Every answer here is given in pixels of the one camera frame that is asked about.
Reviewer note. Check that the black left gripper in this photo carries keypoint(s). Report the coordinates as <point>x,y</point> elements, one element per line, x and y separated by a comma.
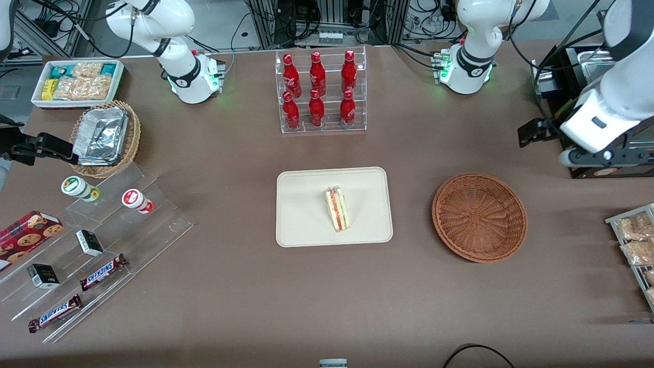
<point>547,131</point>

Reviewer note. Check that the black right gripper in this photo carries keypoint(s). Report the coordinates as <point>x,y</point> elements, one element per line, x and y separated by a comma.
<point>11,139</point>

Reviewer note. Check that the triangle sandwich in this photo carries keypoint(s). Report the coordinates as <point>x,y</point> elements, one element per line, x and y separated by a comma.
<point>338,209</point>

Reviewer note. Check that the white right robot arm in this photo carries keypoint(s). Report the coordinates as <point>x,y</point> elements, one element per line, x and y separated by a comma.
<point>189,76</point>

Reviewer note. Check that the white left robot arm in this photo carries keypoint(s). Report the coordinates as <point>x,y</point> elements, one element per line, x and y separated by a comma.
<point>623,97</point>

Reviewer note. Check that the tan wicker basket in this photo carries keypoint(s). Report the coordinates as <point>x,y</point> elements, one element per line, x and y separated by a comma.
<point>132,140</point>

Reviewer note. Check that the round brown wicker basket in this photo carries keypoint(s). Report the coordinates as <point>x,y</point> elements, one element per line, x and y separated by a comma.
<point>480,220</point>

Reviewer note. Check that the tray of packaged snacks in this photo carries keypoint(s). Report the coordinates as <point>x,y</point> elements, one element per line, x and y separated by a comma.
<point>638,271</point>

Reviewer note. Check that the cream plastic tray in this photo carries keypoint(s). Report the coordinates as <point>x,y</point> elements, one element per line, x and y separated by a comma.
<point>306,214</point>

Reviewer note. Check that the green lid yogurt cup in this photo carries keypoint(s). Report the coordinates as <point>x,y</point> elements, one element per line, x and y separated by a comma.
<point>76,187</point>

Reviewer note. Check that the white rectangular snack bin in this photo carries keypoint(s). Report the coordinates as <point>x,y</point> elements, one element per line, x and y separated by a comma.
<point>41,102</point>

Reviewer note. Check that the aluminium foil container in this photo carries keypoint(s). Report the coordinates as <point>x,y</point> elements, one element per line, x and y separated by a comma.
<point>102,135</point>

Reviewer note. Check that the yellow snack pack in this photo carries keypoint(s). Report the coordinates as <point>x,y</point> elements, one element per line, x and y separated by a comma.
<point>48,89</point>

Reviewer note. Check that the clear bag of crackers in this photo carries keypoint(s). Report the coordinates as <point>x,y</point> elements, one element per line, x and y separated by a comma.
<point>84,87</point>

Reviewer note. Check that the black food warmer machine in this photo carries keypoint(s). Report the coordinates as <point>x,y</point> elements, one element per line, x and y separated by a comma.
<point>567,76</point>

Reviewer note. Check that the teal snack pack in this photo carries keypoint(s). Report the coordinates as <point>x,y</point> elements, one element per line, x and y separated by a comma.
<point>59,71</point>
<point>108,69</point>

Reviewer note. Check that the steel pan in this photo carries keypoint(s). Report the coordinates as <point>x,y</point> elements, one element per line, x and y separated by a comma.
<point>592,64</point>

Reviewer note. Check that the red lid yogurt cup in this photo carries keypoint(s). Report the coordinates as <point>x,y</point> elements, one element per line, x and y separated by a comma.
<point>135,200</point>

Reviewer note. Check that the red cookie box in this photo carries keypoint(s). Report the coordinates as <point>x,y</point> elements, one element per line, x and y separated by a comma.
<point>25,237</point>

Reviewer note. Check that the small black white box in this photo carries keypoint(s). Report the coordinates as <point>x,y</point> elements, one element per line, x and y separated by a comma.
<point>90,243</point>
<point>43,276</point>

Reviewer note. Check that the clear acrylic stepped display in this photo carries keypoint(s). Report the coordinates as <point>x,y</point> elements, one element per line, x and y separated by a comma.
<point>127,235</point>

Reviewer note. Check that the Snickers chocolate bar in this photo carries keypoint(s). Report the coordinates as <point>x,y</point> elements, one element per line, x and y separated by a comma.
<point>53,313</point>
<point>102,272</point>

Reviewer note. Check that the clear bag of pastry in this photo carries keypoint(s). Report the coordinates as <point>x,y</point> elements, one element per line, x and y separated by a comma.
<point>638,253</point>
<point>633,227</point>

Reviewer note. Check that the red cola bottle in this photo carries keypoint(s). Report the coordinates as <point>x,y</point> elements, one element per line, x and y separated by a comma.
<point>349,74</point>
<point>292,76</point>
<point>316,111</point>
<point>318,75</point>
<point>291,112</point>
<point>347,111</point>

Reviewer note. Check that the clear acrylic bottle rack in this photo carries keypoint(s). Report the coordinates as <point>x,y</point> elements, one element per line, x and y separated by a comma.
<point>329,110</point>

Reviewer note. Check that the white power strip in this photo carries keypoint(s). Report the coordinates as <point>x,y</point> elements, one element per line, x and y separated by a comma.
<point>331,38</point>

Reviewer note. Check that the grey white device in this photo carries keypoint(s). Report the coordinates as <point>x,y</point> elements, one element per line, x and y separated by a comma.
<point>333,364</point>

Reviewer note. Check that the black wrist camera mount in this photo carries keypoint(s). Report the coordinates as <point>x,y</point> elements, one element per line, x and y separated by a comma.
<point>613,156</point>

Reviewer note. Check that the aluminium frame rack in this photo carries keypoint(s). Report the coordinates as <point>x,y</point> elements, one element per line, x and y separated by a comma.
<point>332,15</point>

